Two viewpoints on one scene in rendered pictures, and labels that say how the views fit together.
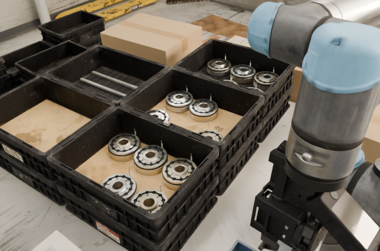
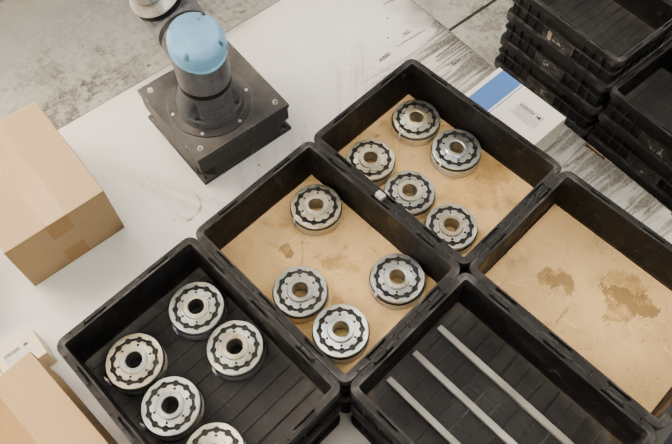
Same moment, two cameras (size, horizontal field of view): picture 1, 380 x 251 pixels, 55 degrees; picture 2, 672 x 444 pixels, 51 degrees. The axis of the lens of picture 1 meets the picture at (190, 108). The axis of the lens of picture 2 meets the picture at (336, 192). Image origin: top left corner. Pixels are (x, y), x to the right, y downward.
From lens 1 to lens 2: 162 cm
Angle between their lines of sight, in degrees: 84
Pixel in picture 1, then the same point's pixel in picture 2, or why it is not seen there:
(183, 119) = (342, 288)
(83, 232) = not seen: hidden behind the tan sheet
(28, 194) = not seen: hidden behind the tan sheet
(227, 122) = (266, 263)
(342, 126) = not seen: outside the picture
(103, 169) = (481, 201)
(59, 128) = (577, 316)
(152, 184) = (409, 164)
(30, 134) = (627, 308)
